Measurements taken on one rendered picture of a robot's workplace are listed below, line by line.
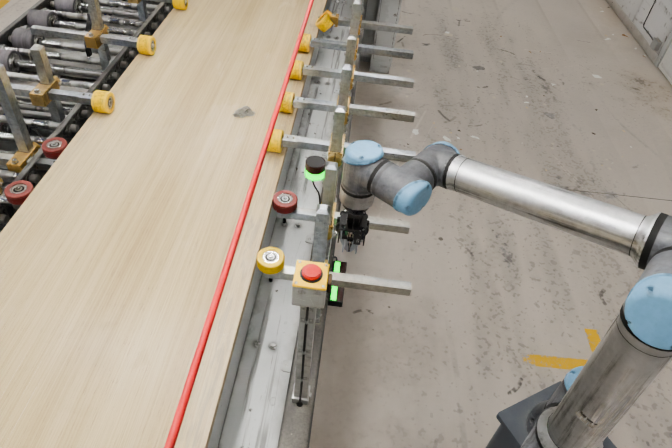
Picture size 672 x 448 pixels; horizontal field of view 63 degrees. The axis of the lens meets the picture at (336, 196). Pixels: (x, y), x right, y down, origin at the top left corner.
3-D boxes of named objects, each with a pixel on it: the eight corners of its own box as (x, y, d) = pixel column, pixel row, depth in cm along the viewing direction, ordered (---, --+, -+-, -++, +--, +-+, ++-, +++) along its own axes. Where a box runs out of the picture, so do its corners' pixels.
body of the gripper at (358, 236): (336, 244, 144) (340, 211, 136) (339, 221, 150) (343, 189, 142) (364, 247, 144) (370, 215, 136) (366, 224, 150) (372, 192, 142)
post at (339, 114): (334, 211, 208) (346, 104, 175) (333, 217, 205) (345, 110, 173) (325, 209, 208) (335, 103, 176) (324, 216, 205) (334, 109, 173)
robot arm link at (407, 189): (442, 173, 125) (399, 148, 130) (413, 196, 118) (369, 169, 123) (433, 203, 131) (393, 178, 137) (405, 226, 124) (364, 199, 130)
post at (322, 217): (319, 314, 169) (331, 203, 137) (317, 324, 166) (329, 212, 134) (307, 313, 169) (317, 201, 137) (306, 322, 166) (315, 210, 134)
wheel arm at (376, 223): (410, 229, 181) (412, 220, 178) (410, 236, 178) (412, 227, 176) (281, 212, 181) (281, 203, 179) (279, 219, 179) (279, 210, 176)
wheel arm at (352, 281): (409, 289, 163) (411, 280, 160) (409, 298, 160) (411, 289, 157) (265, 270, 163) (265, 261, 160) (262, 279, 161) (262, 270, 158)
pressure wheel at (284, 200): (298, 215, 185) (299, 190, 177) (294, 232, 179) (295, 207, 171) (274, 212, 185) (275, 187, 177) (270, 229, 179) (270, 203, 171)
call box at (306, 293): (327, 285, 120) (329, 263, 115) (323, 311, 115) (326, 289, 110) (295, 281, 120) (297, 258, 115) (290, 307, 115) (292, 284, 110)
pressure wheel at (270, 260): (273, 266, 168) (273, 240, 160) (289, 282, 164) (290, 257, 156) (251, 278, 163) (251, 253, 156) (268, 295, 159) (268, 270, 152)
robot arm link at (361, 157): (369, 166, 123) (336, 146, 127) (363, 206, 131) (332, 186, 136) (394, 149, 128) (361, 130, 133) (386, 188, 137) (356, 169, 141)
